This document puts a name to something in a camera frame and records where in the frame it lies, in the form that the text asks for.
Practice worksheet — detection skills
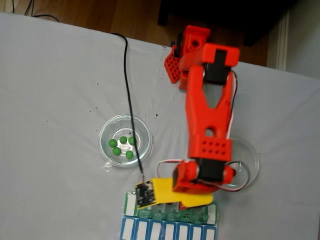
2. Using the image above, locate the white plastic table cover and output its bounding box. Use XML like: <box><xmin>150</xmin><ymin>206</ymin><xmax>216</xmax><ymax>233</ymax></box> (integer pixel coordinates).
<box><xmin>0</xmin><ymin>11</ymin><xmax>320</xmax><ymax>240</ymax></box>

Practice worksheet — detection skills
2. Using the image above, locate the black camera cable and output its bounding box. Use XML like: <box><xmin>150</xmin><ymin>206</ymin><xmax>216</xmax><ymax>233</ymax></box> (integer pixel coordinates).
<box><xmin>111</xmin><ymin>32</ymin><xmax>147</xmax><ymax>183</ymax></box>

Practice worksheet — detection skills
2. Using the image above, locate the white wall trim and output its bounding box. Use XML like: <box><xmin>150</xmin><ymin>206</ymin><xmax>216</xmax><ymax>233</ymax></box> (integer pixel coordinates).
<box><xmin>276</xmin><ymin>9</ymin><xmax>292</xmax><ymax>71</ymax></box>

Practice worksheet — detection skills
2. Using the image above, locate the blue weekly pill organizer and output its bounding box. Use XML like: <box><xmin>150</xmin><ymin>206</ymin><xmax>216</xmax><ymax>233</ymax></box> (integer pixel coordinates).
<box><xmin>120</xmin><ymin>216</ymin><xmax>217</xmax><ymax>240</ymax></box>

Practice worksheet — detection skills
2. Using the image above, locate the clear glass bowl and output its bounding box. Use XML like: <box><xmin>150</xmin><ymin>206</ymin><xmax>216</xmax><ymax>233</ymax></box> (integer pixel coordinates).
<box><xmin>98</xmin><ymin>114</ymin><xmax>153</xmax><ymax>168</ymax></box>
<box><xmin>226</xmin><ymin>136</ymin><xmax>261</xmax><ymax>190</ymax></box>

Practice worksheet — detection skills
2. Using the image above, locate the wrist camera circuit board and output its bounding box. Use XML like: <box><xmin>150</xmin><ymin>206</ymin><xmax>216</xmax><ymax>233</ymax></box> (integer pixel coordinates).
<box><xmin>134</xmin><ymin>179</ymin><xmax>157</xmax><ymax>210</ymax></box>

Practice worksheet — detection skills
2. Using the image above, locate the green weekly pill organizer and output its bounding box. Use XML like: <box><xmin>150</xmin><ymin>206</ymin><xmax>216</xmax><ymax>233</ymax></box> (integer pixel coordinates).
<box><xmin>123</xmin><ymin>191</ymin><xmax>221</xmax><ymax>225</ymax></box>

